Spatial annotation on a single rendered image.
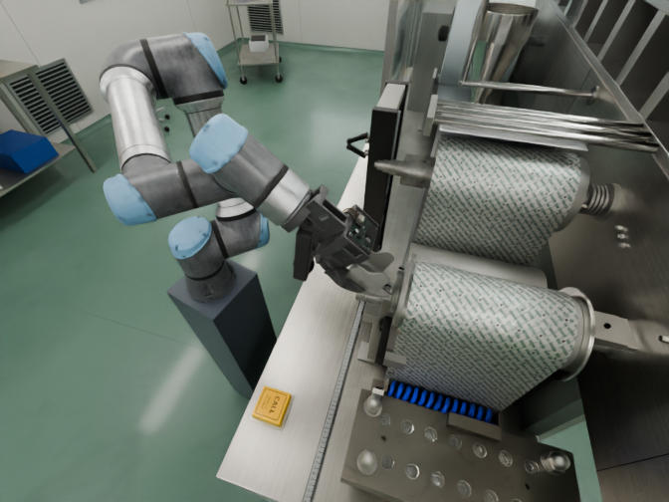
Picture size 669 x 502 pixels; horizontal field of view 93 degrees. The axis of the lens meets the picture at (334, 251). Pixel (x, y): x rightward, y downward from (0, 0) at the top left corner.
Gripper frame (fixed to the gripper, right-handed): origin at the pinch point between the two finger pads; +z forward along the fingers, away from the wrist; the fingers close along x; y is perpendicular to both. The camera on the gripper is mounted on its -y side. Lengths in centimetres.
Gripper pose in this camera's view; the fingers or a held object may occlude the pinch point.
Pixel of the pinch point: (380, 288)
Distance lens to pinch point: 54.8
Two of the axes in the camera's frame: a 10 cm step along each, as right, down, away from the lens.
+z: 7.4, 5.9, 3.3
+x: 2.8, -7.1, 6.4
